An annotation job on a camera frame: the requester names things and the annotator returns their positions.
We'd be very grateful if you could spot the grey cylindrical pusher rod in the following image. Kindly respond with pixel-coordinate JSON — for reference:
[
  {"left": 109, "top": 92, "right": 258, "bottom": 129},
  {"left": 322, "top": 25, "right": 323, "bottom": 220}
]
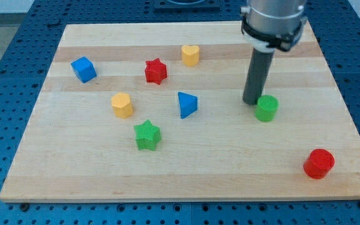
[{"left": 242, "top": 49, "right": 274, "bottom": 105}]

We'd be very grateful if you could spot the green cylinder block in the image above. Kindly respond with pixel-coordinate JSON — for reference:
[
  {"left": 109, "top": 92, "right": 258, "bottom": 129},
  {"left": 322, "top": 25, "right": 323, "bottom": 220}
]
[{"left": 255, "top": 95, "right": 279, "bottom": 122}]

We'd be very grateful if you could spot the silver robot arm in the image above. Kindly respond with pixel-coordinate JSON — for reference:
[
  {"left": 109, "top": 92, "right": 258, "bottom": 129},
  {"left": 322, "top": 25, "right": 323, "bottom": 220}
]
[{"left": 241, "top": 0, "right": 307, "bottom": 105}]

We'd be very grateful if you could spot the yellow heart block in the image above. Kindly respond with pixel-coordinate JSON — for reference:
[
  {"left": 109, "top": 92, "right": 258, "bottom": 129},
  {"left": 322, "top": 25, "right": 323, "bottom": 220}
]
[{"left": 181, "top": 45, "right": 200, "bottom": 67}]

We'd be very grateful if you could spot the blue triangle block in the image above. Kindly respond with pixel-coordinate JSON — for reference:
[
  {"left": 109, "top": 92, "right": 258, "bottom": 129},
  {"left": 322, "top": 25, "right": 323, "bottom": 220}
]
[{"left": 177, "top": 92, "right": 198, "bottom": 119}]

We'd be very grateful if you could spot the red star block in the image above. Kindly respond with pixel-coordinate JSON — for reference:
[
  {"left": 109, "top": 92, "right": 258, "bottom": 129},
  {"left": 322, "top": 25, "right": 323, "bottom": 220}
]
[{"left": 144, "top": 58, "right": 168, "bottom": 85}]

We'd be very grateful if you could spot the red cylinder block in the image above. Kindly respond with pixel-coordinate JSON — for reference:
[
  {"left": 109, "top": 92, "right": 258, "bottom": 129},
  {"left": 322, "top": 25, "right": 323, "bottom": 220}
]
[{"left": 303, "top": 149, "right": 335, "bottom": 179}]

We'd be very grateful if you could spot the wooden board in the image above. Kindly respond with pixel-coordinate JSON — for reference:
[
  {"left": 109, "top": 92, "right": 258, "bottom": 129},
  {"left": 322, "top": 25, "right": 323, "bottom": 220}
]
[{"left": 0, "top": 21, "right": 360, "bottom": 203}]

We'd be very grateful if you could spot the green star block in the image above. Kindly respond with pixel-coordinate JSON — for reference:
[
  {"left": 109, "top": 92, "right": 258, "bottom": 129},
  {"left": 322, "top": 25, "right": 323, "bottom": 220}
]
[{"left": 134, "top": 119, "right": 161, "bottom": 151}]

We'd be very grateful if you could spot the yellow hexagon block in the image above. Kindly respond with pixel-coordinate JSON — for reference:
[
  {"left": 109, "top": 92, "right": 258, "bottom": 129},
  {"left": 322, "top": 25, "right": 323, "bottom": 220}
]
[{"left": 111, "top": 92, "right": 134, "bottom": 119}]

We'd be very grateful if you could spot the blue cube block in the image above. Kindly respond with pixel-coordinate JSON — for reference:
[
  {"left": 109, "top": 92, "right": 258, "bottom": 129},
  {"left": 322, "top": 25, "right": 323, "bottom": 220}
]
[{"left": 71, "top": 56, "right": 97, "bottom": 83}]

